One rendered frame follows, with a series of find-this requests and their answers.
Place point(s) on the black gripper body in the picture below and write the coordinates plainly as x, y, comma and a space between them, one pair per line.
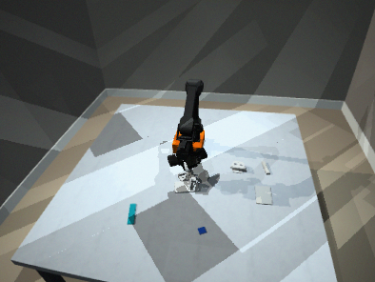
174, 161

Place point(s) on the blue flat plate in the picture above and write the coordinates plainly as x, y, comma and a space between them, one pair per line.
202, 230

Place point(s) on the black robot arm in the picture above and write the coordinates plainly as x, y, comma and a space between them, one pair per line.
190, 125

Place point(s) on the teal rectangular bar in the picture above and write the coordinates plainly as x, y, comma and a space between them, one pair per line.
131, 215

